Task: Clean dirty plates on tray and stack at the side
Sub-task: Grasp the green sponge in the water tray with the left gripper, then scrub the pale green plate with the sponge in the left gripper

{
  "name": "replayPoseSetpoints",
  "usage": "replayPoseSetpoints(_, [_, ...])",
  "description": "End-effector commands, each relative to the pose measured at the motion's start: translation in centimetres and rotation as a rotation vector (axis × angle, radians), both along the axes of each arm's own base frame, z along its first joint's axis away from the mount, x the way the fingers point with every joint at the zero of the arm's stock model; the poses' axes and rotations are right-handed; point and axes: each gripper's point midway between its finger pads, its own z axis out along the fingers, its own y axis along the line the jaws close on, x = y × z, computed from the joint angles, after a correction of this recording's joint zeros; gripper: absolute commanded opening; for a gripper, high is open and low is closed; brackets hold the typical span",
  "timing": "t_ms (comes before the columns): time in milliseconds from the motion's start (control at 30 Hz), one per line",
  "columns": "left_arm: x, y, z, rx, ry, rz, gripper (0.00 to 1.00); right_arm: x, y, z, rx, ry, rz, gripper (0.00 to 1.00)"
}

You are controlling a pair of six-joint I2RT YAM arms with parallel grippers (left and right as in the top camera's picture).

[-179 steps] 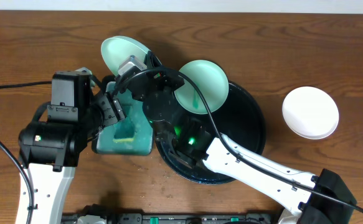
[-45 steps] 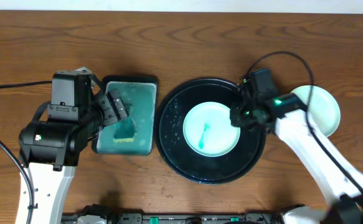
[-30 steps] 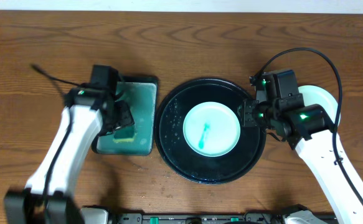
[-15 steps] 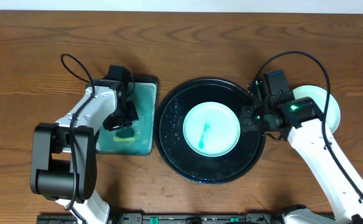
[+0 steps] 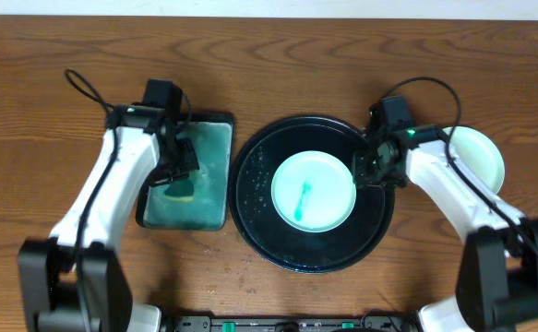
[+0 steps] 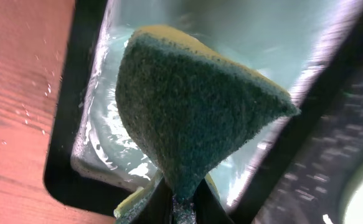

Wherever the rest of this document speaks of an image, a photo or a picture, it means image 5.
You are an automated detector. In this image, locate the green yellow sponge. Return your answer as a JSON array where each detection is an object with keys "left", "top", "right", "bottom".
[{"left": 164, "top": 179, "right": 195, "bottom": 202}]

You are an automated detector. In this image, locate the mint plate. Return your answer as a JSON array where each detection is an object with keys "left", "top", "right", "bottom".
[
  {"left": 450, "top": 126, "right": 505, "bottom": 194},
  {"left": 270, "top": 150, "right": 357, "bottom": 233}
]

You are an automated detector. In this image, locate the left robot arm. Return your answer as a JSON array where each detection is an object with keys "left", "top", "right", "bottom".
[{"left": 17, "top": 104, "right": 197, "bottom": 332}]

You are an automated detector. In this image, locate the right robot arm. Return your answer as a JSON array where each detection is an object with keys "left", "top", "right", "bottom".
[{"left": 353, "top": 124, "right": 538, "bottom": 331}]

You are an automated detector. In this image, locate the black rectangular water tray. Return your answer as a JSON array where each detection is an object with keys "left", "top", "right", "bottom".
[{"left": 136, "top": 113, "right": 234, "bottom": 231}]

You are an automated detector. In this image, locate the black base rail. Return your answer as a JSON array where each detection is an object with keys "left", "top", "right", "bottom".
[{"left": 160, "top": 310, "right": 422, "bottom": 332}]

